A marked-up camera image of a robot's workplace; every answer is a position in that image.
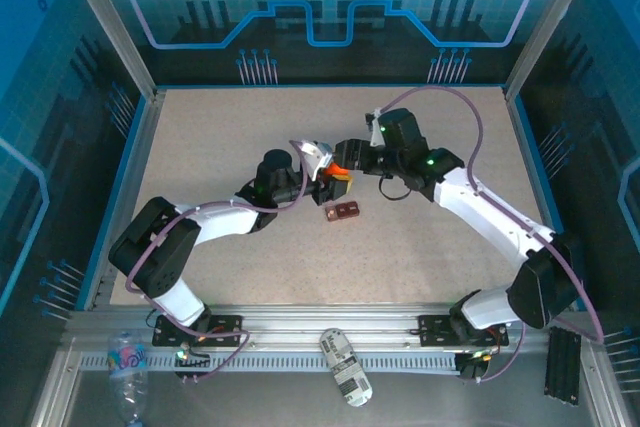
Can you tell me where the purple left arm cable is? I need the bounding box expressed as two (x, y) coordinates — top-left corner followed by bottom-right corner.
(124, 140), (308, 384)

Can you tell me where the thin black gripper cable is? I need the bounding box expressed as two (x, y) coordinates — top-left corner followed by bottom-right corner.
(377, 172), (412, 202)

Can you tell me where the grey oval labelled device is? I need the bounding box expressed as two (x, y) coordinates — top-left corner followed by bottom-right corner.
(318, 327), (375, 408)

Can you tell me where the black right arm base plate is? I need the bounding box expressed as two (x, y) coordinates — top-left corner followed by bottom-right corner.
(417, 313), (510, 348)

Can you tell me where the black ridged bar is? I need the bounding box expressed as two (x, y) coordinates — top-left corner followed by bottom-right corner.
(543, 325), (584, 406)

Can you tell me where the clear plastic water bottle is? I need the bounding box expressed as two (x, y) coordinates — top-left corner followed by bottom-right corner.
(106, 330), (150, 427)

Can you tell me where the grey slotted cable duct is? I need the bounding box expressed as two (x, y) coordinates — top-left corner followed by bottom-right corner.
(78, 350), (464, 372)

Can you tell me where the black cable connector bracket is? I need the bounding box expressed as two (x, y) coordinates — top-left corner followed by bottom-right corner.
(455, 350), (494, 383)
(172, 344), (214, 384)

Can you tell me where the blue aluminium side rail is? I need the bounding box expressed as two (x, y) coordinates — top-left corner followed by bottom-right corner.
(82, 88), (166, 311)
(502, 86), (591, 311)

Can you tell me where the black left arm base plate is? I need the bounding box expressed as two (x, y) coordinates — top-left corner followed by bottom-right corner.
(151, 314), (244, 348)

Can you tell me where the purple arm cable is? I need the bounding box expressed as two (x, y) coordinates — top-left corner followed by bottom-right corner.
(378, 85), (605, 384)
(124, 140), (308, 384)

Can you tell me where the dark red pill organizer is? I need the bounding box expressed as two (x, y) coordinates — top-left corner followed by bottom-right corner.
(323, 200), (361, 223)

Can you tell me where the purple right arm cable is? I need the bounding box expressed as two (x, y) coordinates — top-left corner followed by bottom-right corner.
(378, 85), (605, 384)

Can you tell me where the aluminium frame post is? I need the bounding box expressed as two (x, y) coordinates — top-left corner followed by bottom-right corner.
(55, 0), (164, 101)
(502, 0), (610, 101)

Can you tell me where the aluminium base beam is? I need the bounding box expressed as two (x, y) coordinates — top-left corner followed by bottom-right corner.
(59, 302), (599, 352)

